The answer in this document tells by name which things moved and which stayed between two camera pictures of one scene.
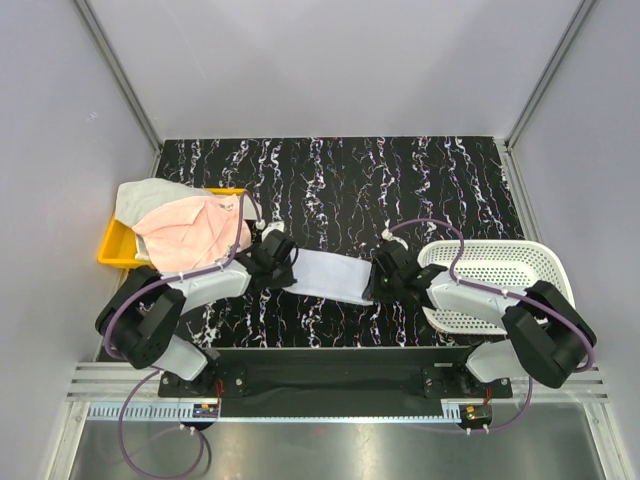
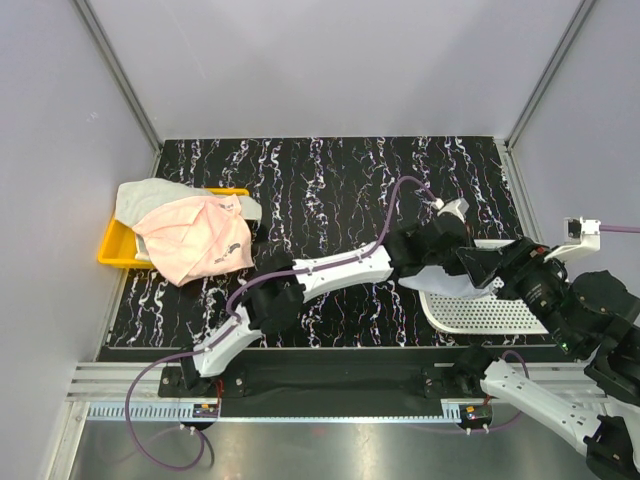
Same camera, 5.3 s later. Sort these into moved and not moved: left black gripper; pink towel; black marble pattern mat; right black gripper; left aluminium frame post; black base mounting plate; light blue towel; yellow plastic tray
Moved: light blue towel; right black gripper; left black gripper
Not moved: black marble pattern mat; yellow plastic tray; pink towel; black base mounting plate; left aluminium frame post
